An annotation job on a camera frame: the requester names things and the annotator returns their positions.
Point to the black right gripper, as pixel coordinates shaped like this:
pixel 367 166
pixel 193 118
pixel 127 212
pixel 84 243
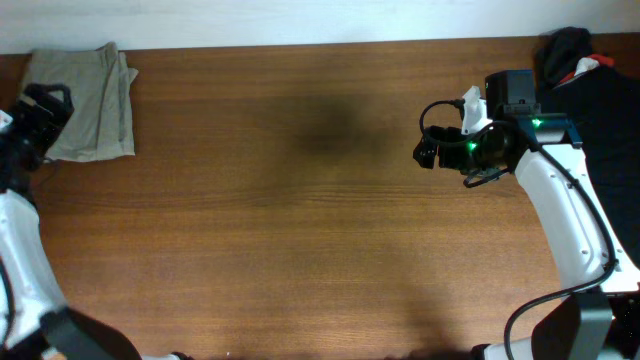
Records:
pixel 450 159

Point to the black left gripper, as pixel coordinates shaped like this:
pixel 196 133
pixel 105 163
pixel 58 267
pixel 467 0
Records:
pixel 48 128

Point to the khaki green shorts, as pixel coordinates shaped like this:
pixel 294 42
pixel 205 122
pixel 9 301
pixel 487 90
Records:
pixel 101 127

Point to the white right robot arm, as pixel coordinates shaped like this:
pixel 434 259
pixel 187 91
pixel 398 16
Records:
pixel 595 314

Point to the black garment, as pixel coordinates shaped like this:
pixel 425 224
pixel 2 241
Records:
pixel 604 105

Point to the red and white garment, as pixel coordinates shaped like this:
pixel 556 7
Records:
pixel 587 64

